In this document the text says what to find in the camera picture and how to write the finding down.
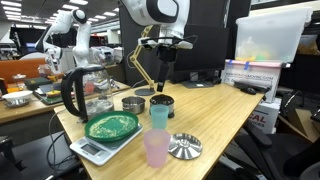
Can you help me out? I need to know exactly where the black office chair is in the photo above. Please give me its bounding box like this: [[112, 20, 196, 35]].
[[234, 122, 320, 180]]

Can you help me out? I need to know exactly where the glass electric kettle black handle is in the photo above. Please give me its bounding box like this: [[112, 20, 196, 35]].
[[61, 65, 114, 122]]

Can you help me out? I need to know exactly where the dark tray on back table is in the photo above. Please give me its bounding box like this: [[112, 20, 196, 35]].
[[34, 90, 63, 105]]

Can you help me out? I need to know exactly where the white kitchen scale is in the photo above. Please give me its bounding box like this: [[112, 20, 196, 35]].
[[69, 124, 143, 166]]

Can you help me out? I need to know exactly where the black partition panel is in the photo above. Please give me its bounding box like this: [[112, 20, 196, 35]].
[[121, 0, 229, 90]]

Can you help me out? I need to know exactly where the yellow desk lamp grey shade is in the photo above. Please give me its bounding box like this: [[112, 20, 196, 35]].
[[129, 24, 157, 97]]

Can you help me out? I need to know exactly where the steel container with dark contents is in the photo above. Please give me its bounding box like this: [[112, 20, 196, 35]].
[[149, 94, 175, 118]]

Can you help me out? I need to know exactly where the green plate with rice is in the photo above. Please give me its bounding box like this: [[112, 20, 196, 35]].
[[85, 111, 139, 142]]

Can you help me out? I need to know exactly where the black computer monitor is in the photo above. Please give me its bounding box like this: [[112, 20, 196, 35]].
[[168, 24, 229, 88]]

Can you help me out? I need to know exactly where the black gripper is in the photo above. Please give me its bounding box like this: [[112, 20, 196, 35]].
[[157, 46, 177, 92]]

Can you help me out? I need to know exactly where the small steel bowl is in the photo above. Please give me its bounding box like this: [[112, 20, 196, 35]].
[[122, 96, 145, 114]]

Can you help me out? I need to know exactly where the black cable under table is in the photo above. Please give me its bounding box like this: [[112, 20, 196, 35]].
[[45, 108, 76, 172]]

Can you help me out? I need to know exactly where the white box red lettering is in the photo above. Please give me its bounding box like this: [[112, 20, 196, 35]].
[[248, 98, 282, 134]]

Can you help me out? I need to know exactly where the white main robot arm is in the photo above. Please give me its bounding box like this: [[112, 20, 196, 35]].
[[121, 0, 193, 92]]

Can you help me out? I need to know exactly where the pink plastic cup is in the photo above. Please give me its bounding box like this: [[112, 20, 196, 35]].
[[144, 129, 171, 168]]

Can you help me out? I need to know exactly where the round steel lid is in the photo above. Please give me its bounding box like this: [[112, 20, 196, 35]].
[[168, 133, 203, 160]]

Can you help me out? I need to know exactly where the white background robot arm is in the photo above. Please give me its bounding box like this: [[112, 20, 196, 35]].
[[35, 9, 91, 74]]

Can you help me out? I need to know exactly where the black computer mouse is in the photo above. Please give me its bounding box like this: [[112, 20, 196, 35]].
[[241, 87, 257, 95]]

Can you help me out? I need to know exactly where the clear plastic storage bin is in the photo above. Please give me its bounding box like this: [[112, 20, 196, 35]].
[[235, 7, 313, 63]]

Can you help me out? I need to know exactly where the white bowl on back table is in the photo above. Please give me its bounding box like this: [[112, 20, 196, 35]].
[[3, 90, 33, 108]]

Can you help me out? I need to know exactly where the white cardboard box with print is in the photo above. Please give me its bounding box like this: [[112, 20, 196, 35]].
[[221, 60, 290, 103]]

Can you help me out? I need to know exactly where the dark green case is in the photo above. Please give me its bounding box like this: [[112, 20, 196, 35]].
[[24, 77, 52, 90]]

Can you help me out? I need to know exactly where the teal plastic cup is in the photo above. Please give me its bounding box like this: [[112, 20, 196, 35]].
[[150, 104, 169, 129]]

